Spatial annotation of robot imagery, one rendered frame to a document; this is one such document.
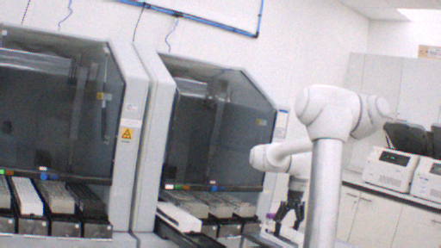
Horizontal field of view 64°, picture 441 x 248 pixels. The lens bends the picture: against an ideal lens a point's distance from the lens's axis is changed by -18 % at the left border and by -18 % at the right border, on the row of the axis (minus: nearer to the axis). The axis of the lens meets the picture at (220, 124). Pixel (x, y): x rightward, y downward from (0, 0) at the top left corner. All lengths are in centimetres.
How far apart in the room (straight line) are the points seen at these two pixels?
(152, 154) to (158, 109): 20
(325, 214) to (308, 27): 302
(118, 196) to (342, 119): 104
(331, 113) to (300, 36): 276
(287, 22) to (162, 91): 219
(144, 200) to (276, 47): 223
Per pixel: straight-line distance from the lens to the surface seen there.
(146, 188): 189
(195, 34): 322
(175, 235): 184
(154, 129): 185
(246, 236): 193
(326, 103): 123
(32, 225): 168
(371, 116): 131
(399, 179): 372
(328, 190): 120
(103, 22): 290
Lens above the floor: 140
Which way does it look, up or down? 3 degrees down
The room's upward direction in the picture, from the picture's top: 10 degrees clockwise
